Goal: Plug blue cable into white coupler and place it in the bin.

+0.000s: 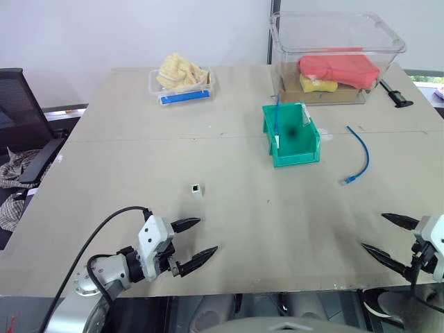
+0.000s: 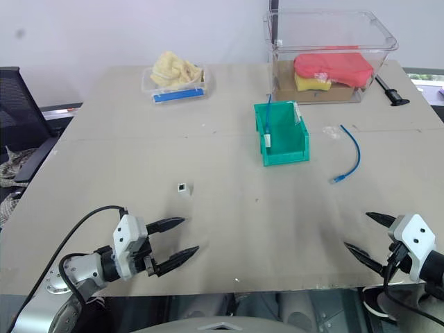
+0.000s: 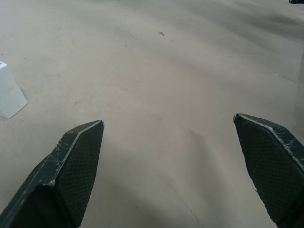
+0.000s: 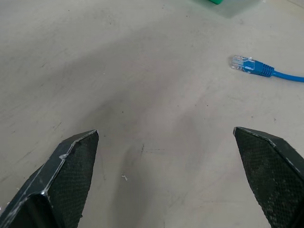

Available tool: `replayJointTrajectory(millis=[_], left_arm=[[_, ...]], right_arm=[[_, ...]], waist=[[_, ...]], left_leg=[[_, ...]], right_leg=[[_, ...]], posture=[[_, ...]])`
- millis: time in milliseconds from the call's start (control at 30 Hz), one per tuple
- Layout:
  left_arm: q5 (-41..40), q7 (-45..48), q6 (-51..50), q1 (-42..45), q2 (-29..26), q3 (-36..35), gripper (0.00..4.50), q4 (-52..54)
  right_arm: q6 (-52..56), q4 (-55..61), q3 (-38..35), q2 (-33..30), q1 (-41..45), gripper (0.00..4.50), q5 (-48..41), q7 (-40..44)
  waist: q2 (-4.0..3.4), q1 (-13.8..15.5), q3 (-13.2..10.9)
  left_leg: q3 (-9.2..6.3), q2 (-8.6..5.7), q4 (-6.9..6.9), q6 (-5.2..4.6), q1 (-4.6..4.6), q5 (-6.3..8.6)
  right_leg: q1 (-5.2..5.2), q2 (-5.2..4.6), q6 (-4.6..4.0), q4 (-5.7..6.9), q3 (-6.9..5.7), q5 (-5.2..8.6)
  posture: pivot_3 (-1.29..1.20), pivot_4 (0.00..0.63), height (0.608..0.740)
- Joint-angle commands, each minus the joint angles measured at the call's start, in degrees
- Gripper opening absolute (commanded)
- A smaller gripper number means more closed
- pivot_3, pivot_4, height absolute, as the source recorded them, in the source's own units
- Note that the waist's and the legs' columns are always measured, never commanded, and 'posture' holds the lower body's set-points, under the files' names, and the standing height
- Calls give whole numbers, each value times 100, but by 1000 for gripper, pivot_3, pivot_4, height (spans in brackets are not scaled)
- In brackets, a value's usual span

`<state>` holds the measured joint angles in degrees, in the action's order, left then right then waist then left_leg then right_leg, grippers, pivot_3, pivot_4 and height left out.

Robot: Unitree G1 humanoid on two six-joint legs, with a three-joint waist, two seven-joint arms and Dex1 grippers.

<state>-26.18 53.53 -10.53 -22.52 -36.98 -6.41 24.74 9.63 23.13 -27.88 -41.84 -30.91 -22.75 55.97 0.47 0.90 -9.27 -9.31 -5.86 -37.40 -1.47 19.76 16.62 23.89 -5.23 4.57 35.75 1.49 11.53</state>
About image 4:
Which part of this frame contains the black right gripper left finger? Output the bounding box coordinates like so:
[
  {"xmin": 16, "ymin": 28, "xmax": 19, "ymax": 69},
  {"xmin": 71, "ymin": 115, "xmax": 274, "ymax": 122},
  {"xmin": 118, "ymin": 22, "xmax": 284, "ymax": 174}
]
[{"xmin": 0, "ymin": 129, "xmax": 99, "ymax": 228}]

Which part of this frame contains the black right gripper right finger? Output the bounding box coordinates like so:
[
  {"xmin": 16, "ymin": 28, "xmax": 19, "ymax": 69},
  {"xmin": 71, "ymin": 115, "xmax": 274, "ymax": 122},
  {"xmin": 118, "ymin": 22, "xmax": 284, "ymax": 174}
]
[{"xmin": 233, "ymin": 126, "xmax": 304, "ymax": 228}]

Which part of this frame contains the blue Ethernet cable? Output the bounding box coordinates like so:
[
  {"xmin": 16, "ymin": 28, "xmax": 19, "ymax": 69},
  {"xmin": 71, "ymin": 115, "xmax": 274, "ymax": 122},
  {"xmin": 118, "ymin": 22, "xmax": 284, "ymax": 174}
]
[{"xmin": 230, "ymin": 55, "xmax": 304, "ymax": 83}]

